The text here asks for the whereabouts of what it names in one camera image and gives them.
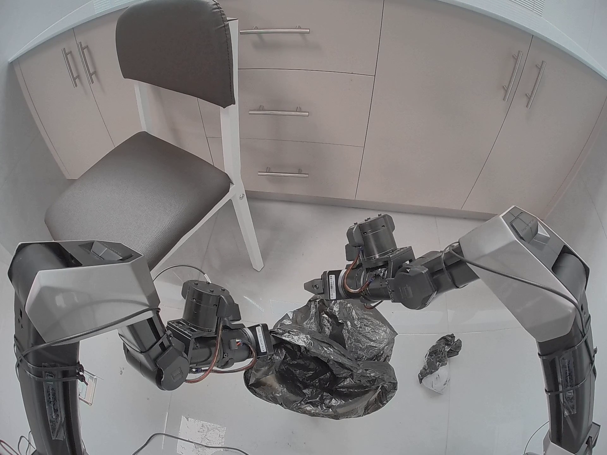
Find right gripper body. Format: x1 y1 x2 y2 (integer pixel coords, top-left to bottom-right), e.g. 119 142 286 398
324 267 382 302

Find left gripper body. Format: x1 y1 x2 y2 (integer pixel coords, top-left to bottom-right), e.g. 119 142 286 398
231 323 274 365

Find black plastic bag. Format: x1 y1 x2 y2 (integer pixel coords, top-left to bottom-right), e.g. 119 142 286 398
242 298 398 420

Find black plastic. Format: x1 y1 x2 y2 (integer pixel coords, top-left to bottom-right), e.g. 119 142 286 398
418 333 463 383

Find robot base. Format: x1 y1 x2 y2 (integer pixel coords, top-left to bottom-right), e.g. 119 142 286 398
540 433 570 455

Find beige cabinet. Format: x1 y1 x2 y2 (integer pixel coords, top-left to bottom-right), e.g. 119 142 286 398
9 0 607 222

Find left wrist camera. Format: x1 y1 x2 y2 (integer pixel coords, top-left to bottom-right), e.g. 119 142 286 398
217 294 241 323

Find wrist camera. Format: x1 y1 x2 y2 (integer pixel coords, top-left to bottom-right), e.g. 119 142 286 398
217 294 241 323
345 223 367 260

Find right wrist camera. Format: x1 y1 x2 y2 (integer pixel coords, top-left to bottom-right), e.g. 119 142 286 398
345 223 367 260

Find black cable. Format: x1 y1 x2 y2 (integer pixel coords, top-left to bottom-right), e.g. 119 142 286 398
153 264 213 285
446 245 590 319
144 432 224 455

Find grey padded chair white frame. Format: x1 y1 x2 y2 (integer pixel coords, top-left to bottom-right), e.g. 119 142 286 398
44 0 264 276

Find thin grey cable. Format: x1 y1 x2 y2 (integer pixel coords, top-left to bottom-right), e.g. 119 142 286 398
524 433 551 455

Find thin red wires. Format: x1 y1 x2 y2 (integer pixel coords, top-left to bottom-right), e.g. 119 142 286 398
0 436 35 455

